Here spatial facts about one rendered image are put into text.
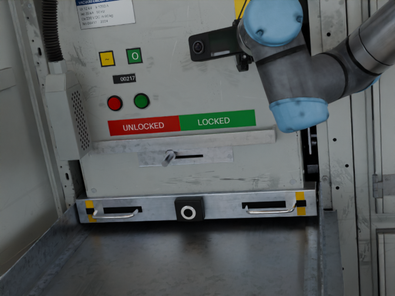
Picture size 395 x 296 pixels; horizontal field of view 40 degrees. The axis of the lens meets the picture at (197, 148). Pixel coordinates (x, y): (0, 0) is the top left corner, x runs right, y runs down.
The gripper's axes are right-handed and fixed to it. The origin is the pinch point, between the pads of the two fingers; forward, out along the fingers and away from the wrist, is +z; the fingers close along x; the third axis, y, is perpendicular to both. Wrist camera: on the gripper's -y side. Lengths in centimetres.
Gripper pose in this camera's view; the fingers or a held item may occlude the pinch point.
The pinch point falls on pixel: (234, 52)
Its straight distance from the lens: 107.3
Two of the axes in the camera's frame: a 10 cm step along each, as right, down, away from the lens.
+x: -1.4, -9.9, -0.5
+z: -0.3, -0.4, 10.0
